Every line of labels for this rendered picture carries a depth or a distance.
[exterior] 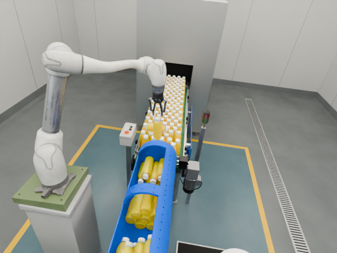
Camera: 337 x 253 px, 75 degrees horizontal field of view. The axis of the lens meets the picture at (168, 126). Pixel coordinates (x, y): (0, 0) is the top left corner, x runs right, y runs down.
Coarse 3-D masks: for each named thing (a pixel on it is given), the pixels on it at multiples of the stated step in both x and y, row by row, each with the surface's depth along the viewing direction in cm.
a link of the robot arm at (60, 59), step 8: (56, 48) 113; (64, 48) 115; (48, 56) 107; (56, 56) 108; (64, 56) 109; (72, 56) 112; (80, 56) 114; (48, 64) 108; (56, 64) 109; (64, 64) 110; (72, 64) 111; (80, 64) 114; (64, 72) 113; (72, 72) 114; (80, 72) 116
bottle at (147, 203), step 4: (144, 196) 126; (148, 196) 126; (152, 196) 127; (144, 200) 123; (148, 200) 123; (152, 200) 126; (144, 204) 121; (148, 204) 121; (152, 204) 125; (140, 208) 120; (144, 208) 119; (148, 208) 120; (140, 212) 121; (144, 212) 122; (148, 212) 121
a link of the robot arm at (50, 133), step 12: (48, 48) 119; (48, 72) 125; (48, 84) 128; (60, 84) 129; (48, 96) 130; (60, 96) 132; (48, 108) 133; (60, 108) 136; (48, 120) 136; (60, 120) 142; (48, 132) 139; (60, 132) 145; (36, 144) 139; (60, 144) 144
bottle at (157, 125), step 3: (153, 123) 166; (156, 123) 164; (159, 123) 165; (153, 126) 167; (156, 126) 165; (159, 126) 165; (153, 129) 168; (156, 129) 166; (159, 129) 167; (153, 132) 170; (156, 132) 168; (159, 132) 169; (153, 135) 172; (156, 135) 170; (159, 135) 170; (156, 138) 171; (159, 138) 172
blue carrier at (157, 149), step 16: (144, 144) 159; (160, 144) 154; (144, 160) 169; (176, 160) 160; (128, 192) 125; (144, 192) 120; (160, 192) 123; (160, 208) 115; (128, 224) 129; (160, 224) 109; (112, 240) 109; (160, 240) 103
